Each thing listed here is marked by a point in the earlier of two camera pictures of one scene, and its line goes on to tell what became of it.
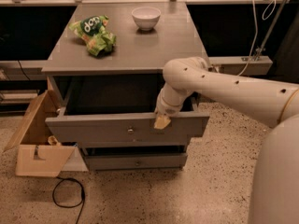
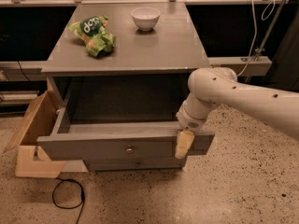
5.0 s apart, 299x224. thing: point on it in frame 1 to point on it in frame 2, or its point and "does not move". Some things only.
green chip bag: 91,31 does not move
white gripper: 164,108 to 189,122
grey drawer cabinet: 106,61 does not move
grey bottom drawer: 138,161 does not move
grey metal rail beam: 241,65 does not move
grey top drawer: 108,118 to 113,141
